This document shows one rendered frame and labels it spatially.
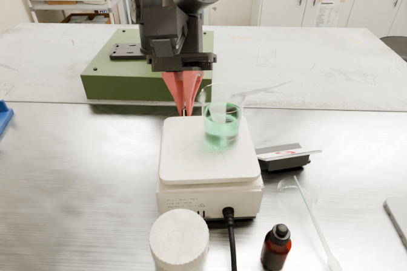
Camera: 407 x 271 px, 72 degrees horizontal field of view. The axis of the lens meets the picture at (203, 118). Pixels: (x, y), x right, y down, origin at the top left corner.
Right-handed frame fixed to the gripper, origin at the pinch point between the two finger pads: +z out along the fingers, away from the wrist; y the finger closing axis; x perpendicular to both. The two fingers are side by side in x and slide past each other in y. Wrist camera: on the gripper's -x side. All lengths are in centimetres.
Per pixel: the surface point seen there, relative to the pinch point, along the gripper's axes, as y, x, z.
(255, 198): 11.4, -11.8, 9.2
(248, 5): 3, 282, -80
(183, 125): 1.5, -6.9, 1.1
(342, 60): 34, 38, -9
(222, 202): 7.4, -12.4, 9.7
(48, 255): -13.1, -17.7, 15.1
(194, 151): 3.8, -11.1, 3.7
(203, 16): -46, 276, -72
